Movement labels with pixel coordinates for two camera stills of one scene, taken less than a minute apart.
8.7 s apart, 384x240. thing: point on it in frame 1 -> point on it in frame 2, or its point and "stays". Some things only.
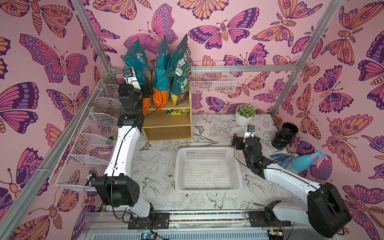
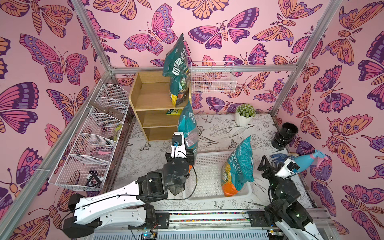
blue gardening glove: (283, 159) stays
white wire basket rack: (91, 154) stays
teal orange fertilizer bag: (135, 58) -> (237, 171)
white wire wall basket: (213, 77) stays
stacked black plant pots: (283, 137) stays
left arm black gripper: (147, 92) -> (189, 158)
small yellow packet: (177, 112) stays
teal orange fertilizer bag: (161, 85) -> (187, 124)
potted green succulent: (244, 114) stays
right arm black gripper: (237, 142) -> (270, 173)
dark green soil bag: (179, 73) stays
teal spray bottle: (301, 163) stays
